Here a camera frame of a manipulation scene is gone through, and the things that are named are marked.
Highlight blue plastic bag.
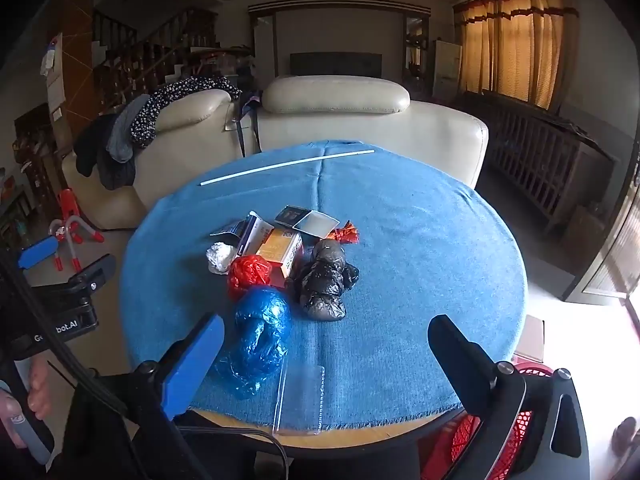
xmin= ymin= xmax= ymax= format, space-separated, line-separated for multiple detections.
xmin=214 ymin=286 xmax=292 ymax=399

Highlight red plastic bag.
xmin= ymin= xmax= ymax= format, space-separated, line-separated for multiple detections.
xmin=227 ymin=255 xmax=272 ymax=301

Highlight white tissue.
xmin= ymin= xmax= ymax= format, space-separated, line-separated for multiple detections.
xmin=206 ymin=242 xmax=238 ymax=275

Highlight white blue medicine box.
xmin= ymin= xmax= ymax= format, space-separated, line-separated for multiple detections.
xmin=210 ymin=211 xmax=274 ymax=256

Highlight orange medicine box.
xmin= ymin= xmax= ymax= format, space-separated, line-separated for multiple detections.
xmin=257 ymin=229 xmax=303 ymax=289

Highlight black plastic bag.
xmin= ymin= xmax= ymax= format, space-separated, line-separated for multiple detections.
xmin=294 ymin=238 xmax=359 ymax=322

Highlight orange red candy wrapper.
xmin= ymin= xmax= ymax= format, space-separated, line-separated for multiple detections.
xmin=328 ymin=221 xmax=359 ymax=244

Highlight dark blue toothpaste box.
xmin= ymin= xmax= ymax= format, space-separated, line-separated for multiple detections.
xmin=274 ymin=205 xmax=340 ymax=238

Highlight person's left hand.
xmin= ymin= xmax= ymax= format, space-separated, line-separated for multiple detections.
xmin=1 ymin=356 xmax=54 ymax=464

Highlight red white toy tricycle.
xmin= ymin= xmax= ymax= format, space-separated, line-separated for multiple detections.
xmin=48 ymin=188 xmax=104 ymax=272

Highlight cardboard box on floor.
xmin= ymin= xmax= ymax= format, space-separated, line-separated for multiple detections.
xmin=514 ymin=315 xmax=544 ymax=363

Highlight red plastic mesh basket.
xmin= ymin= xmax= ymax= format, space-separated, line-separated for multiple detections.
xmin=418 ymin=358 xmax=557 ymax=480

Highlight dark clothes on sofa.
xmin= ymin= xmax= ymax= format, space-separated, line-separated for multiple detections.
xmin=74 ymin=76 xmax=241 ymax=191

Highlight dark shoe on floor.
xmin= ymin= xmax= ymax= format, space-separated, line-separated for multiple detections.
xmin=611 ymin=417 xmax=638 ymax=457

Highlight dark wooden door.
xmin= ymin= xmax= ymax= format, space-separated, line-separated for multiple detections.
xmin=562 ymin=180 xmax=639 ymax=306

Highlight cream leather sofa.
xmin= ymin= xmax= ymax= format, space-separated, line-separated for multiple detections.
xmin=62 ymin=75 xmax=488 ymax=230

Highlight blue round tablecloth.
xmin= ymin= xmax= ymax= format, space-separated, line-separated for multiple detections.
xmin=119 ymin=141 xmax=527 ymax=430

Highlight wooden staircase railing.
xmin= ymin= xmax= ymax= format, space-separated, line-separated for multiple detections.
xmin=92 ymin=6 xmax=217 ymax=112

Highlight wooden baby crib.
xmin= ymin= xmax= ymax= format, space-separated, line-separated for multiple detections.
xmin=454 ymin=90 xmax=615 ymax=231

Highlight white thin stick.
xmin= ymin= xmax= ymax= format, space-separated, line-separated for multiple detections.
xmin=199 ymin=148 xmax=376 ymax=188

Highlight white refrigerator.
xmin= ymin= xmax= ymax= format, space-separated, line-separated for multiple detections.
xmin=432 ymin=40 xmax=462 ymax=102

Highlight orange window curtain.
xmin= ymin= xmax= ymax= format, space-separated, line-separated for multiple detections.
xmin=454 ymin=0 xmax=579 ymax=112

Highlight black cable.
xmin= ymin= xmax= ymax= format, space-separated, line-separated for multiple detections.
xmin=0 ymin=246 xmax=292 ymax=480

